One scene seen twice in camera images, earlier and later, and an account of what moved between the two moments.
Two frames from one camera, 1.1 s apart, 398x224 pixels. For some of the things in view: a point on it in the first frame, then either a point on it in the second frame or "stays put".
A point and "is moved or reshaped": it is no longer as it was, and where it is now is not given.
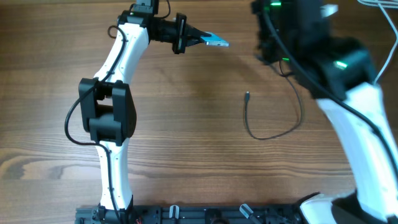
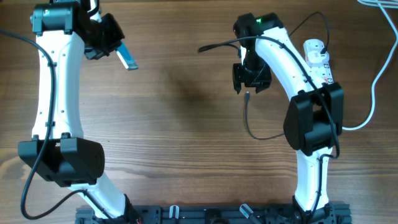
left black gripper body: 173,32 -> 106,35
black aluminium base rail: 237,214 stays put
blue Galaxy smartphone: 214,40 is moved or reshaped
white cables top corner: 387,4 stays put
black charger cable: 247,101 stays put
